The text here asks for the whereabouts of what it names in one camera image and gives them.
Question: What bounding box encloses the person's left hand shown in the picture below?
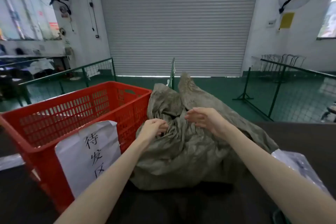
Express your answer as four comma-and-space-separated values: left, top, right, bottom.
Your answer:
137, 118, 169, 145

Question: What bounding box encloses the person's right hand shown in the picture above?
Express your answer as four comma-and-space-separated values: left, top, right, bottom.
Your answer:
184, 107, 232, 138

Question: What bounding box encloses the grey-green woven sack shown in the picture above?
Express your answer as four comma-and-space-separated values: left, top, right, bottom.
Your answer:
130, 72, 279, 191

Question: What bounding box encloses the clear bag of black ties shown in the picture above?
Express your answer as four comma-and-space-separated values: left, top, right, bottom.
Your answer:
283, 153, 333, 200

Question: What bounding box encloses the red plastic crate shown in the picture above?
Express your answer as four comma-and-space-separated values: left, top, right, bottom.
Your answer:
0, 81, 153, 214

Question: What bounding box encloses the person's right forearm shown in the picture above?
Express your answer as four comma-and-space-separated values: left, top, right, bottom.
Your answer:
222, 125, 336, 224

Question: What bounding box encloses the person's left forearm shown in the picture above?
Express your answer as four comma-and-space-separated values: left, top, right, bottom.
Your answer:
54, 137, 150, 224

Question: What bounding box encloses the green mesh fence panel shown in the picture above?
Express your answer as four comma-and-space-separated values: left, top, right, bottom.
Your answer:
18, 57, 117, 106
168, 57, 176, 90
233, 58, 336, 123

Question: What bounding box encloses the white paper sign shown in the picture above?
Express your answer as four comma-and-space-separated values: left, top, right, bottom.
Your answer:
54, 120, 122, 198

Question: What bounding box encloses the grey roller shutter door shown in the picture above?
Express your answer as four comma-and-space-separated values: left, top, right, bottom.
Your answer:
96, 0, 263, 77

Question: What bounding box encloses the cluttered work table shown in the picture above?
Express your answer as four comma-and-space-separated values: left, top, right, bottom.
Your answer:
0, 54, 71, 101

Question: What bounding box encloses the flat clear plastic bag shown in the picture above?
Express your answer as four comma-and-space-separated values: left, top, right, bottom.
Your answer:
0, 153, 26, 171

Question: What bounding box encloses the small window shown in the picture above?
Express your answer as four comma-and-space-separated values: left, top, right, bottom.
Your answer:
316, 0, 336, 41

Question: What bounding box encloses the large window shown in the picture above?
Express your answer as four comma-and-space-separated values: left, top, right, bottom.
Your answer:
0, 0, 60, 41

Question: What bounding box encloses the row of metal wire racks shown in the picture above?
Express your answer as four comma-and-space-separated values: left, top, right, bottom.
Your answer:
251, 54, 307, 83

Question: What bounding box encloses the yellow wall notice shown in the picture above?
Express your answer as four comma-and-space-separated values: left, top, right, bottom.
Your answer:
279, 12, 295, 30

